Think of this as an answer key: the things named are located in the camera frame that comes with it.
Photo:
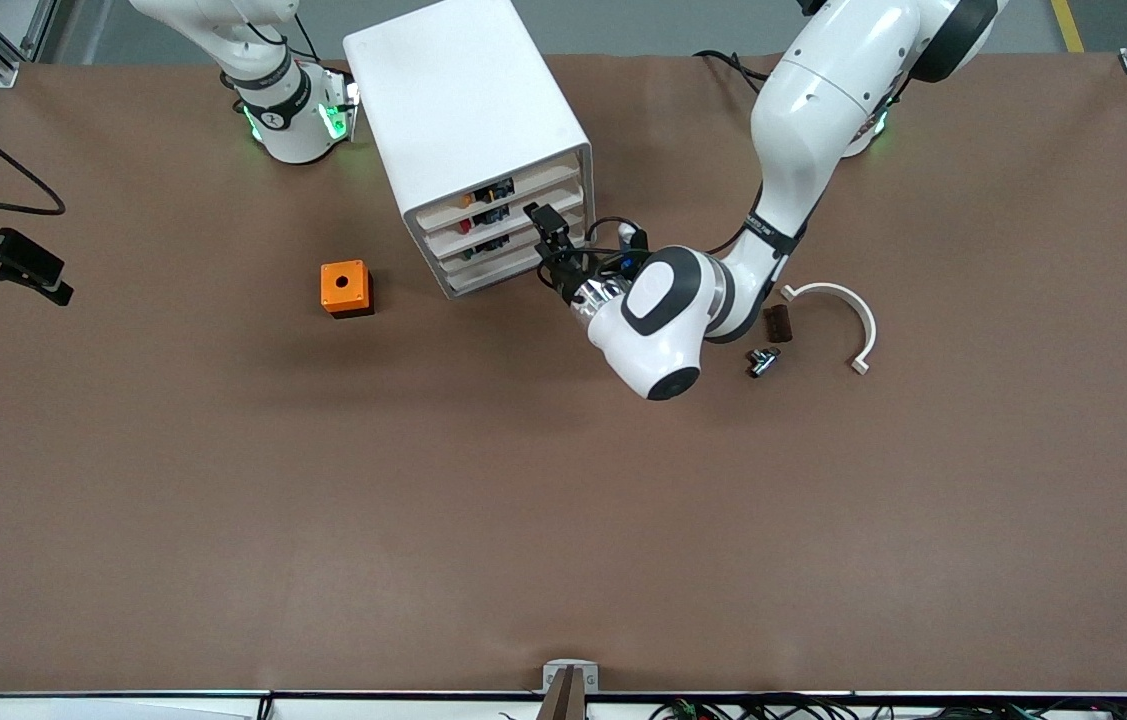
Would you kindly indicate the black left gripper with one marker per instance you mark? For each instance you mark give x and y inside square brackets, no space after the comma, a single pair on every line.
[564,269]

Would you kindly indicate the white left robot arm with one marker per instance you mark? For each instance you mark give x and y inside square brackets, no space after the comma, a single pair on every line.
[823,100]

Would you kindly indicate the grey metal edge bracket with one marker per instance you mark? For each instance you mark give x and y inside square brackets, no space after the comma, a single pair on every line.
[550,672]

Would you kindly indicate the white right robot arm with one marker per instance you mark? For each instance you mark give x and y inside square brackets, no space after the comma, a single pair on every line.
[283,120]

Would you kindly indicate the silver metal tee fitting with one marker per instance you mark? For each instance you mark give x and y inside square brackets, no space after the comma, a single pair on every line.
[761,364]

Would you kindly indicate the green black button part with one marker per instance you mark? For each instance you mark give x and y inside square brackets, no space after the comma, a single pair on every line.
[488,249]

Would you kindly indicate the small brown rectangular block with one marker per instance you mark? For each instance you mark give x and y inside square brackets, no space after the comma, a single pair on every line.
[779,325]

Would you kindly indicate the orange box with round hole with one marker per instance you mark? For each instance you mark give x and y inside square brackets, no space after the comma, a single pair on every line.
[345,288]

